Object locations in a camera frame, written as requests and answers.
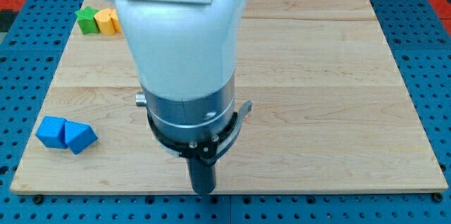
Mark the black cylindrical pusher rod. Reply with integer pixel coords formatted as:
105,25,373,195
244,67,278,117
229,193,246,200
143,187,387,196
187,158,216,194

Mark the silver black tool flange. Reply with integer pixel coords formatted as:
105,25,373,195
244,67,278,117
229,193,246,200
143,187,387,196
136,76,252,166

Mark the blue cube block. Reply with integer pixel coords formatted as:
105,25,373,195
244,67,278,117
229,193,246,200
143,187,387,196
35,116,68,149

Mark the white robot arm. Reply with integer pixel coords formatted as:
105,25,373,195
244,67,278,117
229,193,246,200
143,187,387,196
108,0,252,194

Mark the blue triangular prism block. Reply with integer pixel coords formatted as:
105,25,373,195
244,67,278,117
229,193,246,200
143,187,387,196
64,120,98,155

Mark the light wooden board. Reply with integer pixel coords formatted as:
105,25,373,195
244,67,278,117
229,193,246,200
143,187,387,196
10,0,448,195

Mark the yellow heart block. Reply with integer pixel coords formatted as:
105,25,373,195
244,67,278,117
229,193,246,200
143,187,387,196
94,8,123,35

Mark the green star block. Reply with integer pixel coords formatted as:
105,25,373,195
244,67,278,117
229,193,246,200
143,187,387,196
75,6,99,35

